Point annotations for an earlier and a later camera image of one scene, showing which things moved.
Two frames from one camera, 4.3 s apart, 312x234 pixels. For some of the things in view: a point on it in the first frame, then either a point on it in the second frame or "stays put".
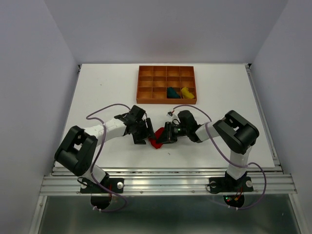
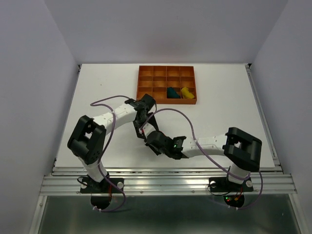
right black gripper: (167, 136) → (156, 151)
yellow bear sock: (186, 94) stays put
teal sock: (171, 93) stays put
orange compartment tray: (153, 81) stays put
